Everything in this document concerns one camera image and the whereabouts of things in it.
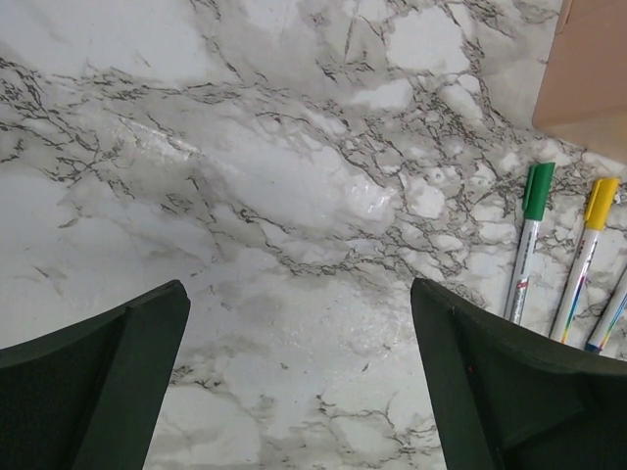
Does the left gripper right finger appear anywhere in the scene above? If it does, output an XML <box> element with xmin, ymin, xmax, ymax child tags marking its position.
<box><xmin>410</xmin><ymin>278</ymin><xmax>626</xmax><ymax>469</ymax></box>

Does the yellow pen cap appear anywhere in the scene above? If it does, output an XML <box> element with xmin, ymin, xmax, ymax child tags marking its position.
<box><xmin>584</xmin><ymin>177</ymin><xmax>620</xmax><ymax>231</ymax></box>

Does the orange desk organizer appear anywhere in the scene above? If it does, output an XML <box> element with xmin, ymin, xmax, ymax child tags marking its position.
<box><xmin>532</xmin><ymin>0</ymin><xmax>626</xmax><ymax>163</ymax></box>

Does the green pen cap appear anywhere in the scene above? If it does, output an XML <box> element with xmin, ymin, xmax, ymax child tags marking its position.
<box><xmin>522</xmin><ymin>163</ymin><xmax>555</xmax><ymax>221</ymax></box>

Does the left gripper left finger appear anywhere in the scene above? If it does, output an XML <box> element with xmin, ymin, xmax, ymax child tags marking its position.
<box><xmin>1</xmin><ymin>280</ymin><xmax>190</xmax><ymax>469</ymax></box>

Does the white pen blue tip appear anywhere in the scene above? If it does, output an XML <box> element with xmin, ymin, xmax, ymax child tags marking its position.
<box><xmin>584</xmin><ymin>271</ymin><xmax>627</xmax><ymax>353</ymax></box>

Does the white pen yellow tip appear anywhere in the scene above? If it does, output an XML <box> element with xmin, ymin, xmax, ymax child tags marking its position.
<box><xmin>550</xmin><ymin>228</ymin><xmax>602</xmax><ymax>344</ymax></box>

